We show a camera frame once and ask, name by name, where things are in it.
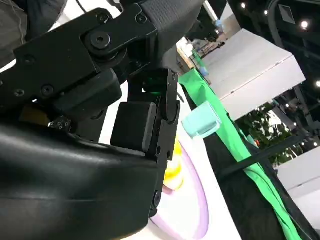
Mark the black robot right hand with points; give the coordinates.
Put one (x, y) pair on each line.
(62, 175)

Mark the orange and white bread roll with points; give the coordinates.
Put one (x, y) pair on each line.
(172, 172)

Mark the lilac plate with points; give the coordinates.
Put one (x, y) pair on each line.
(200, 207)

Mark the pale green mug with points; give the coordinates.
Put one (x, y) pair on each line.
(202, 120)

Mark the person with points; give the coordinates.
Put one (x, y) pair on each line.
(11, 22)

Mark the green cloth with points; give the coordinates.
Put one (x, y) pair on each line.
(200, 85)

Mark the wooden desk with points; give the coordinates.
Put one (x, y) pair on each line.
(183, 53)

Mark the black cloth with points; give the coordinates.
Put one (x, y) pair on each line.
(237, 205)

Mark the black pole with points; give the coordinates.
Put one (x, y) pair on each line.
(260, 157)

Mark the green potted plant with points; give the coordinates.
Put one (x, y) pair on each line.
(265, 127)

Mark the large white partition block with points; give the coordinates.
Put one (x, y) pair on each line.
(255, 70)

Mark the small white partition block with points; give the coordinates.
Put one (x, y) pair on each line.
(302, 175)

